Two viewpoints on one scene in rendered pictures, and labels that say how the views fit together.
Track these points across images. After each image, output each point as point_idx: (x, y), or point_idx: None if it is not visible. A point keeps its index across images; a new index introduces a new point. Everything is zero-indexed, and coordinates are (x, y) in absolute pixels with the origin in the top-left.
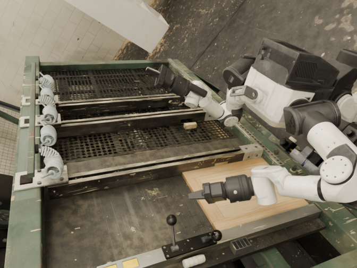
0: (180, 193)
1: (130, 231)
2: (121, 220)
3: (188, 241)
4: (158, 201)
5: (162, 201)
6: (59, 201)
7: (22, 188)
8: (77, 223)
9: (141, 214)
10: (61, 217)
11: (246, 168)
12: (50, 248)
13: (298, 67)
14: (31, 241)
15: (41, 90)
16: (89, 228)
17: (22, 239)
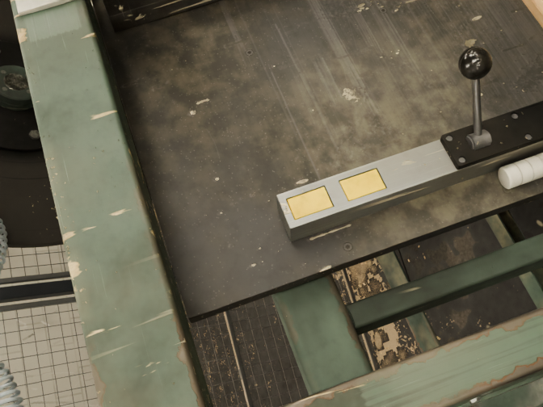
0: None
1: (344, 101)
2: (314, 73)
3: (516, 117)
4: (406, 12)
5: (419, 12)
6: (139, 35)
7: (36, 6)
8: (200, 87)
9: (364, 52)
10: (155, 77)
11: None
12: (149, 153)
13: None
14: (102, 144)
15: None
16: (233, 99)
17: (77, 138)
